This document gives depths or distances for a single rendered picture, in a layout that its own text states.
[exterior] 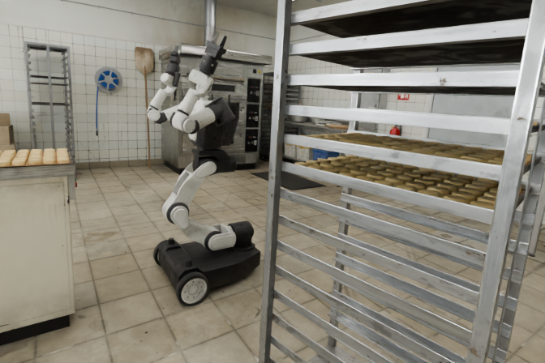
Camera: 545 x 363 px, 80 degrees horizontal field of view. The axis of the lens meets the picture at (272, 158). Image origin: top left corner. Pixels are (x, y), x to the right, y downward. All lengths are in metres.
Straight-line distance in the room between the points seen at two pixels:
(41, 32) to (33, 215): 4.39
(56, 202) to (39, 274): 0.37
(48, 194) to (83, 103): 4.20
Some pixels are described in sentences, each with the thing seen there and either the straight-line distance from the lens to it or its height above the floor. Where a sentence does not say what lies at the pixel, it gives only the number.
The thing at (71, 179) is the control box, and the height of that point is 0.81.
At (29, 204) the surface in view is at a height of 0.71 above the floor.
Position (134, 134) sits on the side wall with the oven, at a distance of 6.15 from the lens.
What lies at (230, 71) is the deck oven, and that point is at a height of 1.70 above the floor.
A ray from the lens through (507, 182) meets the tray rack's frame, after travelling 0.74.
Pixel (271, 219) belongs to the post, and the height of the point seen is 0.87.
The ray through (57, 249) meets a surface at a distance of 2.00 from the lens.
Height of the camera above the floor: 1.25
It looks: 10 degrees down
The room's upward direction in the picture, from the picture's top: 3 degrees clockwise
